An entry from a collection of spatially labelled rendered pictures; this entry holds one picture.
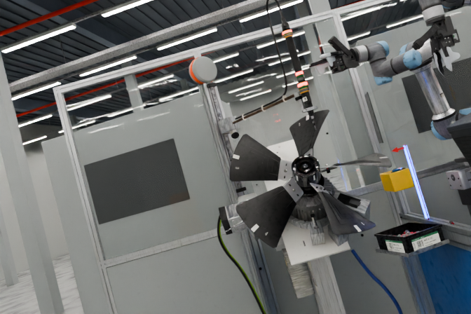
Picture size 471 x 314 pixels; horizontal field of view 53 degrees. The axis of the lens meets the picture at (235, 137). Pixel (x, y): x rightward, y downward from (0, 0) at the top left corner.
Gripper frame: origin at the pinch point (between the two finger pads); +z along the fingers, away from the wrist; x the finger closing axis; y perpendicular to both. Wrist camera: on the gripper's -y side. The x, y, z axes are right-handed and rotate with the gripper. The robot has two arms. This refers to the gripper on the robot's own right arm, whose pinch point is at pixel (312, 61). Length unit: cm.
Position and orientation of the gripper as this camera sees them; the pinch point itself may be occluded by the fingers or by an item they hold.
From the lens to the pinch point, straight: 215.4
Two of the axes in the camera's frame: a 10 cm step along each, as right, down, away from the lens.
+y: 2.7, 9.6, -0.8
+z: -9.5, 2.5, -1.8
